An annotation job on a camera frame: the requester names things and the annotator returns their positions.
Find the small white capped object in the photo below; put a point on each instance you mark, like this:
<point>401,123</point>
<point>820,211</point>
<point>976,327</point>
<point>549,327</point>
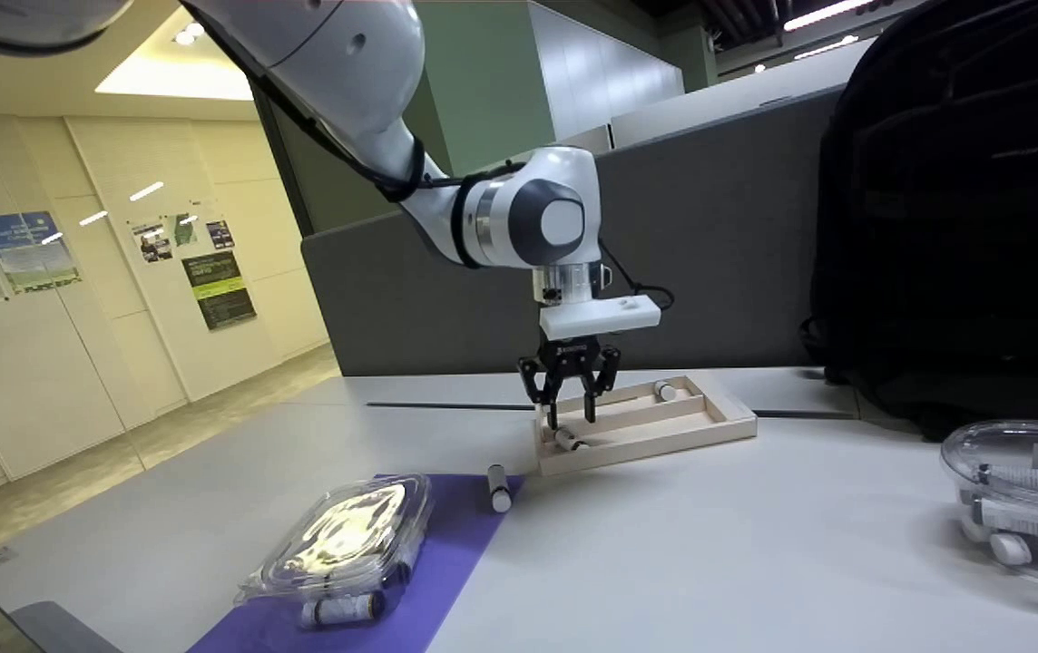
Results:
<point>666,388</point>

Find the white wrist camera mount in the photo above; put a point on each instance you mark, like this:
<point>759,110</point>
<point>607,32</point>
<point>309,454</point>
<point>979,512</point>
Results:
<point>597,313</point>

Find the wooden tray with compartments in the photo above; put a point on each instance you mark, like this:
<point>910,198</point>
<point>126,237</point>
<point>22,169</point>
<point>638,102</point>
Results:
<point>666,423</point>

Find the black green wall poster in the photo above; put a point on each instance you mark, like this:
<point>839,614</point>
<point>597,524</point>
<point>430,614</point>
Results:
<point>220,291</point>

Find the square ceiling light panel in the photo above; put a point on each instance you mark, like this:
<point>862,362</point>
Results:
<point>180,66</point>

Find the small green wall poster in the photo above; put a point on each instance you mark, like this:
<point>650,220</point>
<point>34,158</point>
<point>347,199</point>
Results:
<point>187,229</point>

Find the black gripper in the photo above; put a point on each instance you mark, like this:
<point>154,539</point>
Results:
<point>570,360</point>

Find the clear plastic lidded container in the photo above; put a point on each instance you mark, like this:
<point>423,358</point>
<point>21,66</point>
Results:
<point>343,539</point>

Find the small dark photo poster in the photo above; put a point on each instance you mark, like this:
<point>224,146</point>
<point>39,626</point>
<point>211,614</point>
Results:
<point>220,234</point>
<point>154,243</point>

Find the black backpack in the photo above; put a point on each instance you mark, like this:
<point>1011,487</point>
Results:
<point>968,203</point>

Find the grey partition wall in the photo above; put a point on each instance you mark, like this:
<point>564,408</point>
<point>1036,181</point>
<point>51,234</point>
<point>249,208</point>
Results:
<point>723,241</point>

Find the blue green wall poster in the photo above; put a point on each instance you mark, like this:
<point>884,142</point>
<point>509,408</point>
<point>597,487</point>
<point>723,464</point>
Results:
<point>34,251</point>

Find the short white marker in bowl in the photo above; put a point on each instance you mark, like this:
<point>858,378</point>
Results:
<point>1014,549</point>

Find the purple mat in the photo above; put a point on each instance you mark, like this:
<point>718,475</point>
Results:
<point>453,567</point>

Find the clear glass bowl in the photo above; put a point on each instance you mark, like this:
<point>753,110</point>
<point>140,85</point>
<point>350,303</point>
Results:
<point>1030,464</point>

